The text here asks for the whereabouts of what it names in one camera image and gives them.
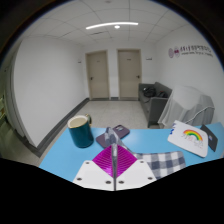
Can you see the small round ceiling light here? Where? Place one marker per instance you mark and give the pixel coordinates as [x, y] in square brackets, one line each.
[117, 26]

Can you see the white cloth covered furniture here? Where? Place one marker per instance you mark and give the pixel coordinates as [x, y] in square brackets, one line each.
[186, 105]

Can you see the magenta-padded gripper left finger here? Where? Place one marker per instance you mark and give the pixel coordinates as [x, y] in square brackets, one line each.
[95, 175]

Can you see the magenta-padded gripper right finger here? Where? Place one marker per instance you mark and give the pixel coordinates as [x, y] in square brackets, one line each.
[136, 175]

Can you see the teal mug with gold rim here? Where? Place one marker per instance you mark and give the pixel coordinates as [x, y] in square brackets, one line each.
[81, 135]

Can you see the purple smartphone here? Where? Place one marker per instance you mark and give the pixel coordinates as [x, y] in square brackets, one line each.
[121, 130]

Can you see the black bag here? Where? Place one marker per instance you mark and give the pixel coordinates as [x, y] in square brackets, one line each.
[149, 92]

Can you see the long curved ceiling light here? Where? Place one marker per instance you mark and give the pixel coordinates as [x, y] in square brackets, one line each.
[100, 25]

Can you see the black flat notebook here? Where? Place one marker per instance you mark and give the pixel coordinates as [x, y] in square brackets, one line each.
[211, 136]

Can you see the beige door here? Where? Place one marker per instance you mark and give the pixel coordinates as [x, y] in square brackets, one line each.
[129, 73]
[97, 75]

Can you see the grey sofa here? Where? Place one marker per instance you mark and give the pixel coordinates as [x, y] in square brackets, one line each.
[153, 108]

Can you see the wall logo sign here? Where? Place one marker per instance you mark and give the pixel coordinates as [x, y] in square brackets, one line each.
[190, 50]

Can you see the white pad with rainbow print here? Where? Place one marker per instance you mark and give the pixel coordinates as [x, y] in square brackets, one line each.
[188, 138]

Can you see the grey white checked towel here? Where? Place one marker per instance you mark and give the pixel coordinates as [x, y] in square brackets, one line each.
[163, 163]

